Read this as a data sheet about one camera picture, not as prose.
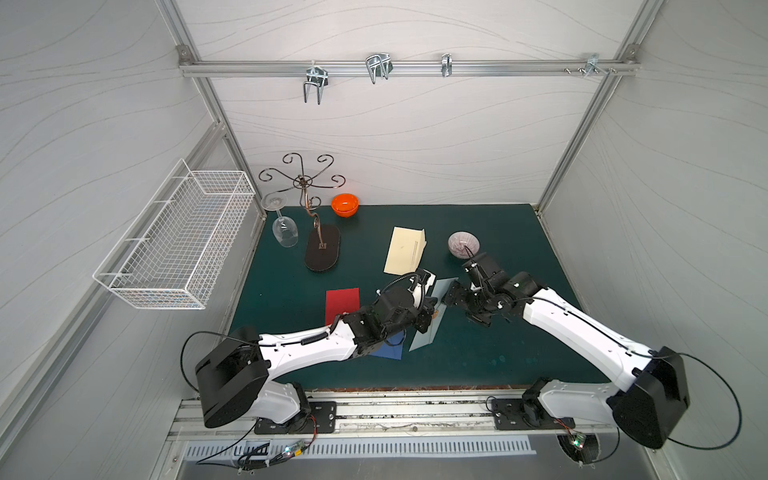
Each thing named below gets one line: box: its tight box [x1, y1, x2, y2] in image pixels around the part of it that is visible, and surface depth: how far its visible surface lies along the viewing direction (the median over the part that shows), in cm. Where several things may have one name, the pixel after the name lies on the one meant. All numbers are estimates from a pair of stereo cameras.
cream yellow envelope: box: [383, 226, 428, 276], surface depth 110 cm
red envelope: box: [325, 287, 361, 326], surface depth 97 cm
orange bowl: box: [331, 193, 360, 218], surface depth 121 cm
